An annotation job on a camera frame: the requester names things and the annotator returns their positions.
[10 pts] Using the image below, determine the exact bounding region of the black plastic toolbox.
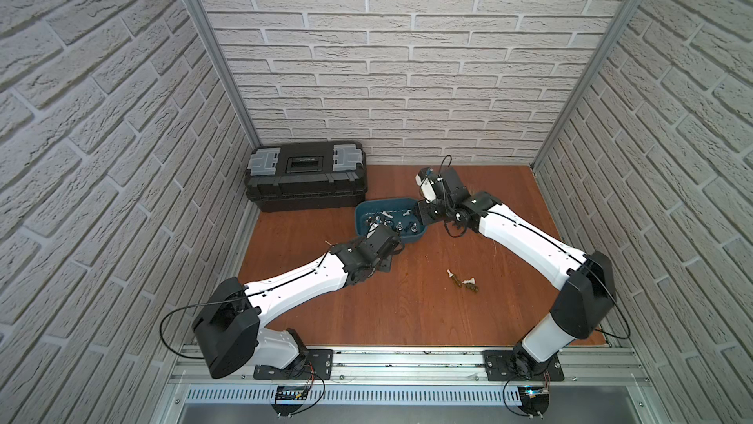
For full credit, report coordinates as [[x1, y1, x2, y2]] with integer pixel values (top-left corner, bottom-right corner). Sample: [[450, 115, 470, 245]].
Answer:
[[244, 141, 368, 212]]

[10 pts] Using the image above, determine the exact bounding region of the teal plastic storage tray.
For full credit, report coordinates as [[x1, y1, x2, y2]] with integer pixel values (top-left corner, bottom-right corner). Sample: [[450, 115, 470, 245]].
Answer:
[[355, 198, 427, 244]]

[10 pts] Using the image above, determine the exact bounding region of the circuit board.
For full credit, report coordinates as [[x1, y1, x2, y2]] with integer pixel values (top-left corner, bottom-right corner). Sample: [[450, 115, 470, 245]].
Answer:
[[272, 385, 311, 417], [518, 387, 550, 418]]

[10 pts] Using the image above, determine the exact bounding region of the right circuit board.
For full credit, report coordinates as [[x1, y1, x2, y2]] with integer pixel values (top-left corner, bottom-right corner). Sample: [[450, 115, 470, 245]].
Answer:
[[518, 387, 550, 418]]

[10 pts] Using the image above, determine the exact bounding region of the left circuit board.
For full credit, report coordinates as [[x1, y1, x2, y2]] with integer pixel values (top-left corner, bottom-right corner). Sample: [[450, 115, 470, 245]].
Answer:
[[272, 385, 311, 417]]

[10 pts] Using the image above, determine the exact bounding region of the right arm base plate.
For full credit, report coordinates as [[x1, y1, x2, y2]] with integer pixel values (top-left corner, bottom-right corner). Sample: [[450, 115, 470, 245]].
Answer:
[[482, 349, 565, 382]]

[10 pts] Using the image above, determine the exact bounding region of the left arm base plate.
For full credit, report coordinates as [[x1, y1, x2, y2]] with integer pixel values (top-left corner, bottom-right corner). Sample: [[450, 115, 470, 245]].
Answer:
[[253, 349, 335, 381]]

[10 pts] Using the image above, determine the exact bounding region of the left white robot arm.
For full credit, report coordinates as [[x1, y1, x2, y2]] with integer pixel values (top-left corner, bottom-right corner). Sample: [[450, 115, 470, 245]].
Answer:
[[192, 225, 403, 379]]

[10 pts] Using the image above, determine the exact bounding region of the aluminium mounting rail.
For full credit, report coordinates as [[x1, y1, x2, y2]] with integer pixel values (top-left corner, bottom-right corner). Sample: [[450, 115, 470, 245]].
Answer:
[[168, 346, 652, 387]]

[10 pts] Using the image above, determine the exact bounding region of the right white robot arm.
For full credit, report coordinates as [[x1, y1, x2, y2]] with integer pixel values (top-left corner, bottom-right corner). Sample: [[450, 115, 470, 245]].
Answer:
[[416, 167, 616, 368]]

